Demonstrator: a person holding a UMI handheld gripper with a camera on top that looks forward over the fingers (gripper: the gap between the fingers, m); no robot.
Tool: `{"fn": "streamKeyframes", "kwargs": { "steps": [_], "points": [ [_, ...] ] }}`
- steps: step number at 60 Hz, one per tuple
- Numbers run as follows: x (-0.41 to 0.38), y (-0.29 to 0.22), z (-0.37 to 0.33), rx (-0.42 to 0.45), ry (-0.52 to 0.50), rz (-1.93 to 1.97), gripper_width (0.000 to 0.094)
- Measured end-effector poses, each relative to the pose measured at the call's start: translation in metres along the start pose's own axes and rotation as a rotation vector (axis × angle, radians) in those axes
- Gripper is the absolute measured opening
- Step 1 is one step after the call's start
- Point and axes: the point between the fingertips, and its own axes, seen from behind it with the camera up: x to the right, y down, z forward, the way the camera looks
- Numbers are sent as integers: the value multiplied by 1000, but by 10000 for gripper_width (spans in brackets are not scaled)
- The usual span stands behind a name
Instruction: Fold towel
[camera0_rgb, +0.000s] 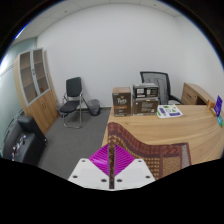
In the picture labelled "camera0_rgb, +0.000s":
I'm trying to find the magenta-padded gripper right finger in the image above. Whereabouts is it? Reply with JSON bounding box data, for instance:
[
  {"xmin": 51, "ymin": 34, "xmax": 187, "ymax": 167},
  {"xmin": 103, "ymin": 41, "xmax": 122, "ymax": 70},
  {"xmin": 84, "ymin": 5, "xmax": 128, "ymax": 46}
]
[{"xmin": 114, "ymin": 143, "xmax": 157, "ymax": 190}]

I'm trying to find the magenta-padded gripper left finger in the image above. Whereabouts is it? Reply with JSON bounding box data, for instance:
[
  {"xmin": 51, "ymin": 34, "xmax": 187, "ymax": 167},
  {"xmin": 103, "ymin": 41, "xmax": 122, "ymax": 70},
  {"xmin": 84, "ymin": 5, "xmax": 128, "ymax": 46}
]
[{"xmin": 68, "ymin": 143, "xmax": 111, "ymax": 190}]

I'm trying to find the brown patterned towel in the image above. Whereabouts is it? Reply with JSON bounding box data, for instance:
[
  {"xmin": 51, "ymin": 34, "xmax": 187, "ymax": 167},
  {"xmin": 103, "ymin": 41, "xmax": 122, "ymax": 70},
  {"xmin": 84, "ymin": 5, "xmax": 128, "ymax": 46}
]
[{"xmin": 106, "ymin": 121, "xmax": 193, "ymax": 190}]

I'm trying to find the grey waste bin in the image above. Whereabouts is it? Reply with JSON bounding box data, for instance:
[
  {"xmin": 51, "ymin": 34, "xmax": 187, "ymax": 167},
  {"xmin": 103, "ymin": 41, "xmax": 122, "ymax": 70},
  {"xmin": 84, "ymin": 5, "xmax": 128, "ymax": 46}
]
[{"xmin": 87, "ymin": 98, "xmax": 101, "ymax": 117}]

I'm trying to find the large dark printed box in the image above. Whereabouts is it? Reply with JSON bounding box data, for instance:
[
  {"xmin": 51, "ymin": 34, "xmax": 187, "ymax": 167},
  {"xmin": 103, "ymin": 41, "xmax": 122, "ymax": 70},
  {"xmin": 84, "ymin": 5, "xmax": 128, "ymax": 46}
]
[{"xmin": 131, "ymin": 96, "xmax": 160, "ymax": 117}]

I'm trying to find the brown cardboard box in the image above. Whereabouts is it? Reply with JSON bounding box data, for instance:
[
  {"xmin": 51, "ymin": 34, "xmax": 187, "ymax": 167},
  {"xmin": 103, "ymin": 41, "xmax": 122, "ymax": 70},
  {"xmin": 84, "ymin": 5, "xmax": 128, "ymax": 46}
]
[{"xmin": 112, "ymin": 86, "xmax": 132, "ymax": 118}]

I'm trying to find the white and green booklet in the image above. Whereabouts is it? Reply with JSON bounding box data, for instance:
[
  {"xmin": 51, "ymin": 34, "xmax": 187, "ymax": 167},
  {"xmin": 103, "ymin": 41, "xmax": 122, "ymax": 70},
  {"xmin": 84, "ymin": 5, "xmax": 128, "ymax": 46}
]
[{"xmin": 156, "ymin": 104, "xmax": 184, "ymax": 119}]

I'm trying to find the black leather sofa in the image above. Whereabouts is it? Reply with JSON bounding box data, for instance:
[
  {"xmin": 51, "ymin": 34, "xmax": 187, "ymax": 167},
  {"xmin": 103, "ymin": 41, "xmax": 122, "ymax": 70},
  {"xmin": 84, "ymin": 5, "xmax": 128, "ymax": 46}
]
[{"xmin": 2, "ymin": 114, "xmax": 48, "ymax": 166}]

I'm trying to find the black folding chair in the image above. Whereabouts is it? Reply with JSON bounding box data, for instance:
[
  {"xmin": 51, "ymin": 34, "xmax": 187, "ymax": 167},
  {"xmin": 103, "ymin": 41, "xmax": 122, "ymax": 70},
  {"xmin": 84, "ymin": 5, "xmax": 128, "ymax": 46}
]
[{"xmin": 58, "ymin": 76, "xmax": 89, "ymax": 129}]

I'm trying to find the grey mesh office chair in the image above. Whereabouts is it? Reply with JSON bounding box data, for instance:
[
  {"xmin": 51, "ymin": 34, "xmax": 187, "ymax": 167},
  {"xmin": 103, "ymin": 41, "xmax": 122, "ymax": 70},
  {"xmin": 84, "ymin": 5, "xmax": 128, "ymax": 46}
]
[{"xmin": 139, "ymin": 70, "xmax": 184, "ymax": 106}]

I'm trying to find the wooden cabinet with glass doors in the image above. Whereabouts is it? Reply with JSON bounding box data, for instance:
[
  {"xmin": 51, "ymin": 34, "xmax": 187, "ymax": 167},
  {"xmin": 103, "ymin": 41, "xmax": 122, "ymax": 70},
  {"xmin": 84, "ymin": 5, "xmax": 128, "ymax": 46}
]
[{"xmin": 13, "ymin": 47, "xmax": 59, "ymax": 136}]

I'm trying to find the wooden side desk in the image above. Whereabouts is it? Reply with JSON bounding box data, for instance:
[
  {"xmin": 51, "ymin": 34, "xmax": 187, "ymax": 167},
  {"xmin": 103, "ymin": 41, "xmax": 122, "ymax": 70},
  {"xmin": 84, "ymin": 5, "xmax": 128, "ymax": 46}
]
[{"xmin": 181, "ymin": 82, "xmax": 218, "ymax": 107}]

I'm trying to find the wooden card holder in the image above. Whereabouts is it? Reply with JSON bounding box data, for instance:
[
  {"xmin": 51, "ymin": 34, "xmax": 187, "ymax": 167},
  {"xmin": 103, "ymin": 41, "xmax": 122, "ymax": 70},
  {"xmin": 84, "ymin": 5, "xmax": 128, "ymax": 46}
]
[{"xmin": 206, "ymin": 99, "xmax": 218, "ymax": 117}]

